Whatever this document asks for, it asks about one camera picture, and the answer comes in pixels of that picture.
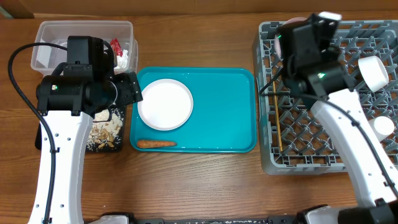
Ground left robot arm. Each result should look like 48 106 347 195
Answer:
29 72 142 223

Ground black plastic tray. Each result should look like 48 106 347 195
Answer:
34 104 127 153

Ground grey dishwasher rack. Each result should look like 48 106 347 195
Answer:
252 20 397 175

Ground orange carrot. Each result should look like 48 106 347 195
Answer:
136 139 177 149

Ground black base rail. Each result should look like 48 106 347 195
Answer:
86 211 307 224

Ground white bowl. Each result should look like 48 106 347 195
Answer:
358 56 389 92

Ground wooden chopstick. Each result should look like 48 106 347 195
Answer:
272 82 283 153

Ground pink bowl with food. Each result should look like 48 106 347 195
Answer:
274 17 307 59

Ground red snack wrapper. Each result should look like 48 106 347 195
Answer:
110 39 123 57

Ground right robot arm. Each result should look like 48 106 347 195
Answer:
277 12 397 223

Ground rice and peanut scraps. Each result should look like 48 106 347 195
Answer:
86 107 124 151

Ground teal serving tray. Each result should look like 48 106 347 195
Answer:
129 67 257 153

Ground clear plastic storage bin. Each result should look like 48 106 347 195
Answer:
30 21 138 76

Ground white tissue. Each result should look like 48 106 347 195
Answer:
114 50 129 69

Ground white cup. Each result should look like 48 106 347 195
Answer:
368 116 395 141

